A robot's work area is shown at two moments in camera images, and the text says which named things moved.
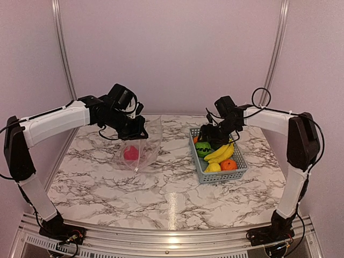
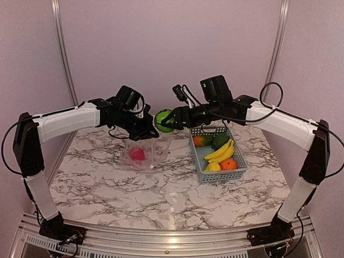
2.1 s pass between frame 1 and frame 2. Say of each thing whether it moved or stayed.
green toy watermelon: moved
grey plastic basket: stayed
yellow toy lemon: stayed
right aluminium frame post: stayed
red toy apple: moved
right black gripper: moved
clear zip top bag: moved
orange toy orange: stayed
